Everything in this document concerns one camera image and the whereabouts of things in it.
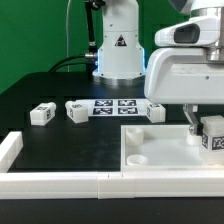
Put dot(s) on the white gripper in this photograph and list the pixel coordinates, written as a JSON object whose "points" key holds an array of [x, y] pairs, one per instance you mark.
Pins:
{"points": [[184, 76]]}

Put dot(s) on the white square tabletop tray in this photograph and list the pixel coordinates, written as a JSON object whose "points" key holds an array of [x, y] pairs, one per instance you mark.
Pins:
{"points": [[165, 147]]}

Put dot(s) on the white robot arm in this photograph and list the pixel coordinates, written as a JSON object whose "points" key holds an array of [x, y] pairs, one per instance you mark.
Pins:
{"points": [[120, 59]]}

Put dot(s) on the white U-shaped fence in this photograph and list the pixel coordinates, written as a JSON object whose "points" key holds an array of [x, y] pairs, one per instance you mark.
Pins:
{"points": [[58, 185]]}

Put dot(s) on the fiducial marker sheet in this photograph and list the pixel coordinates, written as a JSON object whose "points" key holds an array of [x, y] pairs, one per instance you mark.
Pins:
{"points": [[114, 107]]}

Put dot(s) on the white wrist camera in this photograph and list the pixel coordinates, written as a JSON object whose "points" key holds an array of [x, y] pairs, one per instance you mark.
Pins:
{"points": [[201, 31]]}

